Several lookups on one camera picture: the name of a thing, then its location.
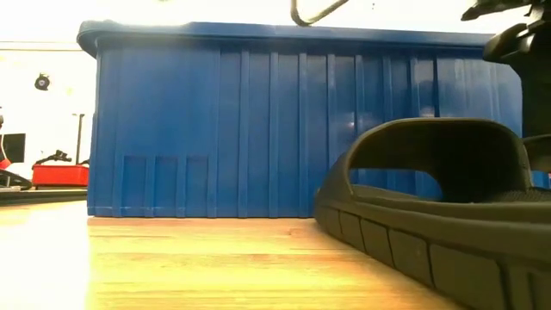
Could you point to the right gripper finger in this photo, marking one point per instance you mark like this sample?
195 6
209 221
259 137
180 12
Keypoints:
538 99

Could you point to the small black robot arm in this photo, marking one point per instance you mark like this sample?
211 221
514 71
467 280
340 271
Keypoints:
60 157

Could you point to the blue plastic bin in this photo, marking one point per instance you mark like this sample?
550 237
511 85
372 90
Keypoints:
258 129

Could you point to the red storage bin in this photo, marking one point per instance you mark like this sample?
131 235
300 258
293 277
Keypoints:
60 176

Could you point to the black monitor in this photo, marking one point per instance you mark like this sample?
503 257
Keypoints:
13 148

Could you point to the black curved stand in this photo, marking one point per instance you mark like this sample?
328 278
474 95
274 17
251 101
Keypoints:
15 177

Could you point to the thin black post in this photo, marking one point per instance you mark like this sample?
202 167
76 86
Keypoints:
79 142

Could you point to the round black wall device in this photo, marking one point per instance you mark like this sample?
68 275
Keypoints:
42 82

